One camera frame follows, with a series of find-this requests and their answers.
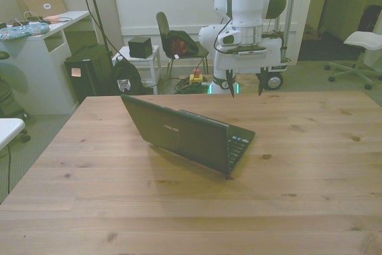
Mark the black plastic chair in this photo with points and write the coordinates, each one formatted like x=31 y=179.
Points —
x=162 y=26

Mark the aluminium frame post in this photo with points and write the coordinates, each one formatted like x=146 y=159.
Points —
x=289 y=13

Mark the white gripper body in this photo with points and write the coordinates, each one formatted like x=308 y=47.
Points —
x=253 y=65

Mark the black bag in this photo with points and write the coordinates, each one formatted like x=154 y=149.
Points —
x=371 y=17

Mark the dark clothing bundle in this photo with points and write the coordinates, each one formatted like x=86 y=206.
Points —
x=182 y=43

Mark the black computer tower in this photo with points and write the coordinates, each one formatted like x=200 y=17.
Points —
x=86 y=73

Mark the white side table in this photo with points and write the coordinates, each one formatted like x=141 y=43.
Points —
x=149 y=61

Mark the black tripod stand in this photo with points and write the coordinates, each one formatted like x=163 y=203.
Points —
x=95 y=13

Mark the black Asus laptop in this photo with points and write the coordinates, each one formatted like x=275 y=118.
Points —
x=179 y=135

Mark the pink object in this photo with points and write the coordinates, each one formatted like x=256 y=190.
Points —
x=53 y=18

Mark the cardboard box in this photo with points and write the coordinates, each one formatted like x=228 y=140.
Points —
x=44 y=4

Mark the black backpack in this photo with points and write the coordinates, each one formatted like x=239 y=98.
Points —
x=126 y=76

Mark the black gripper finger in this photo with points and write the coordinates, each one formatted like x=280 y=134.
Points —
x=262 y=80
x=231 y=83

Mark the patterned teal cushion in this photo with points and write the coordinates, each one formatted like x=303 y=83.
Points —
x=21 y=31

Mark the white swivel office chair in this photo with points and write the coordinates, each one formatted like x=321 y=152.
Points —
x=362 y=41

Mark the yellow emergency stop button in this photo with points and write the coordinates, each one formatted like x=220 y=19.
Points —
x=196 y=77

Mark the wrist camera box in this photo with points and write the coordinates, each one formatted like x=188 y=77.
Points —
x=247 y=51

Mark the mobile cart with wheel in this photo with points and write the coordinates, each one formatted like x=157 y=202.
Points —
x=274 y=81

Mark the black swivel office chair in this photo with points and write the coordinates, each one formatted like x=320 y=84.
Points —
x=7 y=99

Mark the white rounded table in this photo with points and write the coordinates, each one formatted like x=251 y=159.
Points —
x=9 y=128

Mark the black cube box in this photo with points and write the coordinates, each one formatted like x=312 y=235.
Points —
x=139 y=47

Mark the white desk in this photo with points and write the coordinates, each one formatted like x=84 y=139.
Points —
x=33 y=67

